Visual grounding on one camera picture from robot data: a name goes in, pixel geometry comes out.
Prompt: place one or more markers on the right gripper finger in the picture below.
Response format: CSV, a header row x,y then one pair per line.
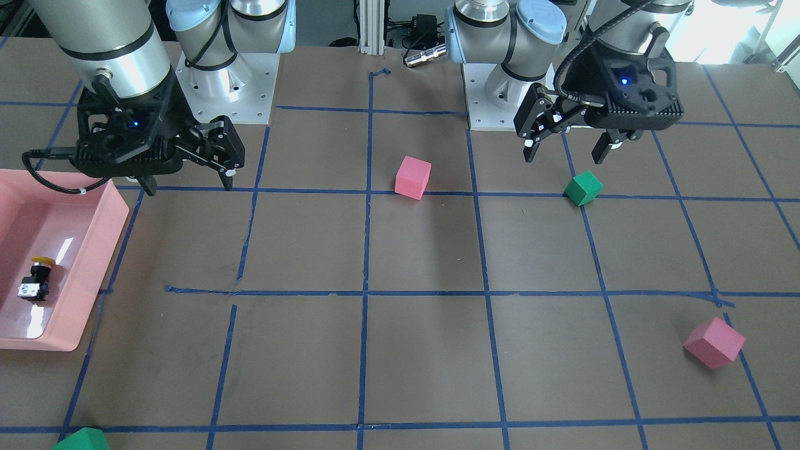
x,y
222,149
148,185

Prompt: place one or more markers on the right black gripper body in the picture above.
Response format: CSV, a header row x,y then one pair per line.
x,y
177,117

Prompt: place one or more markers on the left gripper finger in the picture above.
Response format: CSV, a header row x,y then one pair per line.
x,y
539,116
608,140

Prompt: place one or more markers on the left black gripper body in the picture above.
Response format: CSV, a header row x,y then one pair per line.
x,y
584,76

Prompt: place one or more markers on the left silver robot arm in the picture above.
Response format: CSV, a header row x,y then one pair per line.
x,y
524,38

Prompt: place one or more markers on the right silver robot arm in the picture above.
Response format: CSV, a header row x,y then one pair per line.
x,y
122,36

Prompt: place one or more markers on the pink plastic tray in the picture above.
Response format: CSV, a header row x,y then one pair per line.
x,y
78,235

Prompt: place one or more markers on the pink foam cube centre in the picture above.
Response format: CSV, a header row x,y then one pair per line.
x,y
412,177

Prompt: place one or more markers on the metal cylinder connector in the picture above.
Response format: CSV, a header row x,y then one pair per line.
x,y
424,57

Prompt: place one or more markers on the black power adapter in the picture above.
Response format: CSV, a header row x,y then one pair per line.
x,y
423,29

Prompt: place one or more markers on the pink foam cube near edge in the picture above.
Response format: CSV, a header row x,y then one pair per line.
x,y
715,343

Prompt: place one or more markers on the green foam cube at edge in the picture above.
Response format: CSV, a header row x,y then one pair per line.
x,y
86,438

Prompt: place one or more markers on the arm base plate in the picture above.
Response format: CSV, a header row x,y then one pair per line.
x,y
243,90
493,97

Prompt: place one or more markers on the aluminium frame post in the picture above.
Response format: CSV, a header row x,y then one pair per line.
x,y
371,24

